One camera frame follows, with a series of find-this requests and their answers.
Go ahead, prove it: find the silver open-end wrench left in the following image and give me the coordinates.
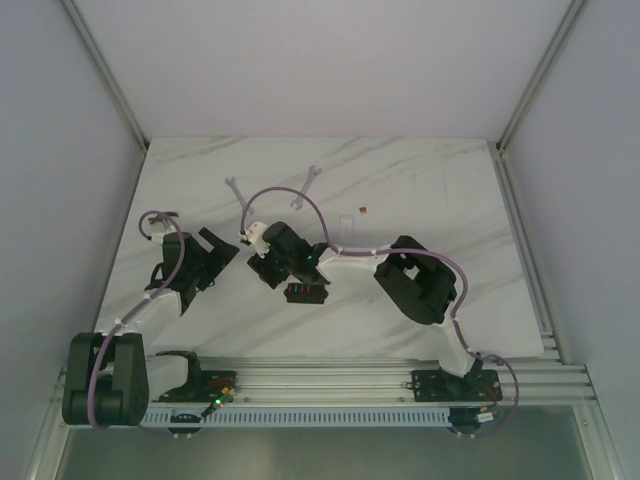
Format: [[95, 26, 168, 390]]
[[225, 177, 253, 215]]

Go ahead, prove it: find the silver open-end wrench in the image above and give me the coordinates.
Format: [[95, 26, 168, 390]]
[[290, 165, 322, 210], [225, 177, 253, 215]]

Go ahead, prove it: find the aluminium frame post left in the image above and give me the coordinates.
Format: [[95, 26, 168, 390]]
[[59, 0, 150, 151]]

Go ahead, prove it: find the slotted grey cable duct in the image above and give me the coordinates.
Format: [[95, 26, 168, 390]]
[[141, 407, 451, 428]]

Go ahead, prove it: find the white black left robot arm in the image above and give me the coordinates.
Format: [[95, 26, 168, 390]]
[[62, 228, 239, 428]]

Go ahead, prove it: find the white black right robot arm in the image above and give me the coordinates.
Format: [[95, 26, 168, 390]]
[[241, 222, 483, 401]]

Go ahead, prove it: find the clear fuse box cover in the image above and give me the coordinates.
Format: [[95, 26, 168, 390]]
[[338, 214, 354, 246]]

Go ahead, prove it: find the small claw hammer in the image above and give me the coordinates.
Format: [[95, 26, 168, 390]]
[[148, 211, 179, 227]]

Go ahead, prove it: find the aluminium frame rail right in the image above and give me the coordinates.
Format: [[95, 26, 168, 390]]
[[494, 0, 591, 151]]

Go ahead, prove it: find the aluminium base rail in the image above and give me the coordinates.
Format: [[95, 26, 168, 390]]
[[52, 354, 599, 409]]

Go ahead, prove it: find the black fuse box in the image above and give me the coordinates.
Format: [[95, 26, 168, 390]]
[[284, 282, 329, 305]]

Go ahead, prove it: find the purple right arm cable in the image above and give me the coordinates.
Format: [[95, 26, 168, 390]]
[[239, 186, 521, 441]]

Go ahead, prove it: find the silver open-end wrench right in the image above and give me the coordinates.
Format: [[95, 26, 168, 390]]
[[290, 165, 322, 210]]

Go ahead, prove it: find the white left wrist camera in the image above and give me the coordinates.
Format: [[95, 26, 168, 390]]
[[149, 230, 173, 245]]

